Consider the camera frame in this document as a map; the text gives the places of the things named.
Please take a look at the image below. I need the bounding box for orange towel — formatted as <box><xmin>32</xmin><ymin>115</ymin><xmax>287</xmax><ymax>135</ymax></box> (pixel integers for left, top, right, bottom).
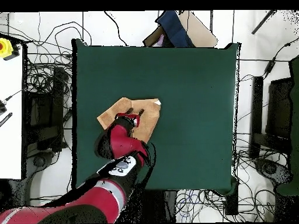
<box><xmin>96</xmin><ymin>97</ymin><xmax>162</xmax><ymax>144</ymax></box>

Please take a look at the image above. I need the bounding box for dark green table cloth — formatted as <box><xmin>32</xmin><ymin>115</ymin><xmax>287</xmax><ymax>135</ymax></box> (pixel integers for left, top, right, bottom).
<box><xmin>71</xmin><ymin>38</ymin><xmax>241</xmax><ymax>195</ymax></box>

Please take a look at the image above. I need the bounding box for black computer case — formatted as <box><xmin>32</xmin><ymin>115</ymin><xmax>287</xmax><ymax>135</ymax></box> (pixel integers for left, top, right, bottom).
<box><xmin>25</xmin><ymin>66</ymin><xmax>66</xmax><ymax>152</ymax></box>

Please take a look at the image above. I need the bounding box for blue cloth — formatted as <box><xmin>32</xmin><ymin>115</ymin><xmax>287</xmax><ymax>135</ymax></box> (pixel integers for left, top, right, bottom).
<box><xmin>155</xmin><ymin>10</ymin><xmax>194</xmax><ymax>48</ymax></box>

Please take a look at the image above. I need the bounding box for cardboard box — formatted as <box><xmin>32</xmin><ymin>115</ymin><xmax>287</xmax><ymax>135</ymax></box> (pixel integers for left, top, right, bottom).
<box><xmin>142</xmin><ymin>10</ymin><xmax>219</xmax><ymax>48</ymax></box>

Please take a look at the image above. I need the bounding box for black bar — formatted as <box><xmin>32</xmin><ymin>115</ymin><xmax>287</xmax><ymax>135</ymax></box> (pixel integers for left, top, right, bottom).
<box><xmin>249</xmin><ymin>76</ymin><xmax>264</xmax><ymax>159</ymax></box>

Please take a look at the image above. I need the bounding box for white desk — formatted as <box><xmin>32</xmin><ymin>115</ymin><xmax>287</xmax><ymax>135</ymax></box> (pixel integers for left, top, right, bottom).
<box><xmin>0</xmin><ymin>44</ymin><xmax>24</xmax><ymax>180</ymax></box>

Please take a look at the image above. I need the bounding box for black striped strip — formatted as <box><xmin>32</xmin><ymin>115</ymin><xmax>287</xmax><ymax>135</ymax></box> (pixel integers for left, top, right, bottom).
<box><xmin>0</xmin><ymin>112</ymin><xmax>13</xmax><ymax>128</ymax></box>

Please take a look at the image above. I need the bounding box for black table leg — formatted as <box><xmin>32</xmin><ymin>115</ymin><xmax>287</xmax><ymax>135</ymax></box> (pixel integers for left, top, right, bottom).
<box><xmin>224</xmin><ymin>179</ymin><xmax>239</xmax><ymax>216</ymax></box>

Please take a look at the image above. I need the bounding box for black box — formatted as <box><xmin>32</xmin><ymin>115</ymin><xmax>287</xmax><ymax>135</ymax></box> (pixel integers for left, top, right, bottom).
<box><xmin>266</xmin><ymin>78</ymin><xmax>294</xmax><ymax>141</ymax></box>

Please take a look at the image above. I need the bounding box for yellow emergency stop button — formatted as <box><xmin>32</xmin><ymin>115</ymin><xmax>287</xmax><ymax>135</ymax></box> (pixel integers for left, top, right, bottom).
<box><xmin>0</xmin><ymin>37</ymin><xmax>20</xmax><ymax>61</ymax></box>

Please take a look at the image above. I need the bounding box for black rod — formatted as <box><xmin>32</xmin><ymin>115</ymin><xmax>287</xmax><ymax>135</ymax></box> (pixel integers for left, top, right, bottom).
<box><xmin>251</xmin><ymin>9</ymin><xmax>276</xmax><ymax>35</ymax></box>

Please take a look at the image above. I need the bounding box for black cable tangle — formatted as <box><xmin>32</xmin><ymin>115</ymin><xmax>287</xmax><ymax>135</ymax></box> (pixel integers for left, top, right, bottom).
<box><xmin>233</xmin><ymin>135</ymin><xmax>288</xmax><ymax>222</ymax></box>
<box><xmin>25</xmin><ymin>20</ymin><xmax>92</xmax><ymax>113</ymax></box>

